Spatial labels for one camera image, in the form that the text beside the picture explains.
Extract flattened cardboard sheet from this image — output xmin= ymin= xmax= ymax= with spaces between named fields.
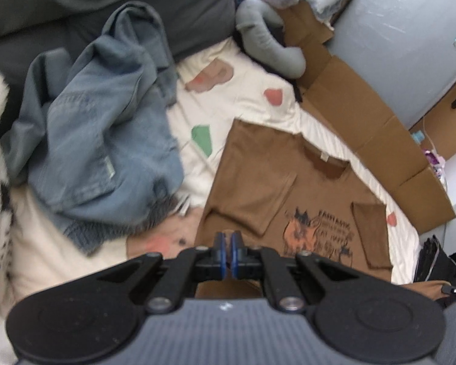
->
xmin=279 ymin=0 xmax=456 ymax=233

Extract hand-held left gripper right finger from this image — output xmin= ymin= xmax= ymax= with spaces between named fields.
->
xmin=230 ymin=232 xmax=350 ymax=311

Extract grey neck pillow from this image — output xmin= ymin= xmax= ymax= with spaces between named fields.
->
xmin=236 ymin=0 xmax=306 ymax=79

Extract grey wrapped mattress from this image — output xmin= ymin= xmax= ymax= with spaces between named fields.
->
xmin=324 ymin=0 xmax=456 ymax=129

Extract black bag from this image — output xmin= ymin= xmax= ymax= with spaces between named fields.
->
xmin=414 ymin=235 xmax=456 ymax=308

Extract brown printed t-shirt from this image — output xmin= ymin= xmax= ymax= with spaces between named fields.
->
xmin=195 ymin=119 xmax=452 ymax=305

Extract blue denim jacket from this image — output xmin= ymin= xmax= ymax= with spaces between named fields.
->
xmin=0 ymin=2 xmax=185 ymax=256

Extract purple pink packets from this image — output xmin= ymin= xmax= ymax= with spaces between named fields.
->
xmin=422 ymin=148 xmax=448 ymax=184

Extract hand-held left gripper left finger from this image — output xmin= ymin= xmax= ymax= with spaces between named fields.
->
xmin=99 ymin=232 xmax=226 ymax=312

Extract cream bear print blanket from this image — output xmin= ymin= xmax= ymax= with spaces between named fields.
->
xmin=8 ymin=38 xmax=420 ymax=350

